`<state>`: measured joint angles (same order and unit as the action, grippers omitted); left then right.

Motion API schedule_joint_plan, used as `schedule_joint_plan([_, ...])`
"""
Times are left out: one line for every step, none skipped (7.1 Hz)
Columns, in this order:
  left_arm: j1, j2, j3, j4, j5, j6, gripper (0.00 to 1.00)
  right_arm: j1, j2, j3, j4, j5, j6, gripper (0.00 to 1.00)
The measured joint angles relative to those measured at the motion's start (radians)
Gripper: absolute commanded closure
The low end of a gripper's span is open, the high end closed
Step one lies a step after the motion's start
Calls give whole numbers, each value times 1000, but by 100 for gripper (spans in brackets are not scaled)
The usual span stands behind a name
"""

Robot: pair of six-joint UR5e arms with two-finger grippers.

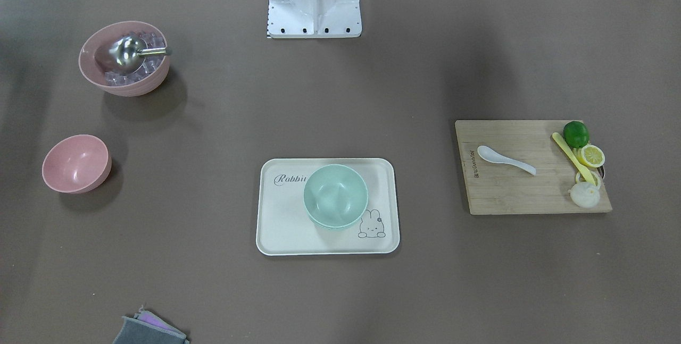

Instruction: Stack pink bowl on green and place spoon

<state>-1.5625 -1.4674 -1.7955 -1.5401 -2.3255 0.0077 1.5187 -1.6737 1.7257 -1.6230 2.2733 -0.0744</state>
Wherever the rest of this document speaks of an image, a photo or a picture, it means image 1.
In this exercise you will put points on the yellow plastic knife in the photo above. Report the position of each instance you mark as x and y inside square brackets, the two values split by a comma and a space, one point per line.
[586, 174]

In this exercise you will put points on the metal ice scoop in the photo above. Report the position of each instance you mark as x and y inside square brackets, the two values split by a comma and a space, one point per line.
[126, 55]

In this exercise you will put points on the grey folded cloth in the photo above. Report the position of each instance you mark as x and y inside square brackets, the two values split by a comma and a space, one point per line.
[147, 327]

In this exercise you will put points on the green lime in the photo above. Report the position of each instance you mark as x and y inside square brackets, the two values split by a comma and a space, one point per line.
[576, 134]

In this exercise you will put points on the white ceramic spoon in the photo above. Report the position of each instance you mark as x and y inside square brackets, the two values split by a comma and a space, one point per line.
[493, 157]

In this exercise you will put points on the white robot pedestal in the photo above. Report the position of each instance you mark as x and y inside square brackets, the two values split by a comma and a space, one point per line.
[307, 19]

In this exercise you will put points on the white onion piece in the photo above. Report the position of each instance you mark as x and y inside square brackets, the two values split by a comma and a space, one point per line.
[585, 194]

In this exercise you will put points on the small pink bowl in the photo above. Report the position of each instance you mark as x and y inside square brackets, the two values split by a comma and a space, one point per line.
[77, 164]

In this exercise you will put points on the large pink ice bowl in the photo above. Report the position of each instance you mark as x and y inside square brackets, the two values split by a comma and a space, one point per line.
[142, 81]

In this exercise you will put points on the cream rabbit tray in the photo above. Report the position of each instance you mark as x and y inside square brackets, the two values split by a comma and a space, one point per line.
[284, 226]

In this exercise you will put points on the green bowl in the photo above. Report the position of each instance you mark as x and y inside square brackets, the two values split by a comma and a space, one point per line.
[335, 197]

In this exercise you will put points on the bamboo cutting board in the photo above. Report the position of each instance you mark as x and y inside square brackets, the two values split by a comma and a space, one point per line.
[501, 189]

